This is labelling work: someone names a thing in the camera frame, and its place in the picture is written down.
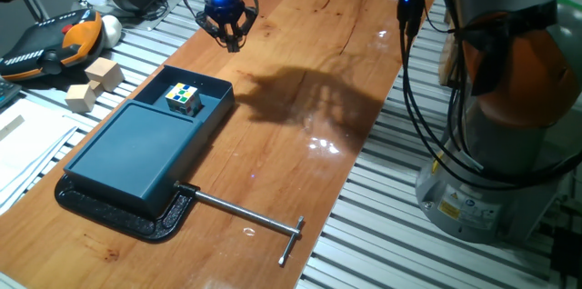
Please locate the black orange teach pendant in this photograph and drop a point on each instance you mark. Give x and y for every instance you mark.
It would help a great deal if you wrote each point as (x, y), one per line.
(45, 43)

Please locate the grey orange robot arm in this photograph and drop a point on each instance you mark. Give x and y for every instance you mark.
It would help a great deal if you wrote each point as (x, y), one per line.
(500, 98)

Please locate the white-faced puzzle cube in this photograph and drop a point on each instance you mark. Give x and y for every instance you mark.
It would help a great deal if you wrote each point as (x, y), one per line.
(182, 98)

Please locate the medium wooden cube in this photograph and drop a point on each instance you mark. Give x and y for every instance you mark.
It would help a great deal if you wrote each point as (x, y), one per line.
(79, 98)

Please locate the large wooden cube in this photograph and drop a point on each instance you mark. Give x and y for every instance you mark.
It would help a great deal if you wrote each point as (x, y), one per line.
(105, 73)

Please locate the black keyboard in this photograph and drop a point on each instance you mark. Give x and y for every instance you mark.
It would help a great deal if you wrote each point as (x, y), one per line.
(7, 93)

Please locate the steel clamp screw with T-bar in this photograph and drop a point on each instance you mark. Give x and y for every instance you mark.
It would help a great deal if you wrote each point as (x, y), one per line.
(241, 211)

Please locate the black C-clamp frame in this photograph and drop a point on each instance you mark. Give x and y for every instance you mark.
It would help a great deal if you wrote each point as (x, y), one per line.
(113, 222)

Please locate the white rounded plastic object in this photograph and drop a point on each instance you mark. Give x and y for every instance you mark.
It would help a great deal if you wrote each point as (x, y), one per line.
(112, 30)

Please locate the teal metal drawer cabinet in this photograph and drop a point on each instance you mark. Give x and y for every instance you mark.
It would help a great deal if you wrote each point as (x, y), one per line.
(132, 152)

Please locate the glossy wooden board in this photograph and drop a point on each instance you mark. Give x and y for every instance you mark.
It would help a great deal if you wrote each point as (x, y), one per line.
(282, 166)

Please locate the small flat wooden block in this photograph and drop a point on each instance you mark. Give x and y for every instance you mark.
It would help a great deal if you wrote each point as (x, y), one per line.
(11, 127)

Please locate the white paper stack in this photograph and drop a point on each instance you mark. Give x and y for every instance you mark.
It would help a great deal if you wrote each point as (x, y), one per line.
(32, 157)

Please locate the small wooden cube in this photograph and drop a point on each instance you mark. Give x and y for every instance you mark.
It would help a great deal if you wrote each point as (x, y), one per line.
(95, 86)

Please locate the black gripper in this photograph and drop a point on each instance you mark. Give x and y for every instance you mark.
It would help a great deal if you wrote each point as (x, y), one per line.
(223, 2)

